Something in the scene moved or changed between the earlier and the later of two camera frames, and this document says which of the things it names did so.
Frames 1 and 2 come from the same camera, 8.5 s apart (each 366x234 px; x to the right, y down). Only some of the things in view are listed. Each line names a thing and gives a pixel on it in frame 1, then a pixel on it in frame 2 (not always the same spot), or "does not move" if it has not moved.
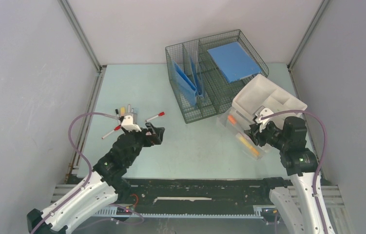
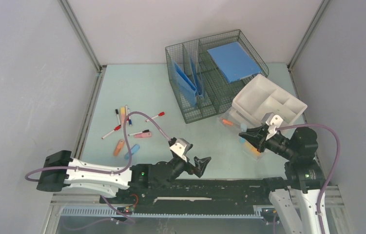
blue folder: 235,61 does not move
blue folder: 187,88 does not move
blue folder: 197,78 does not move
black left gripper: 150,140 → 200,165
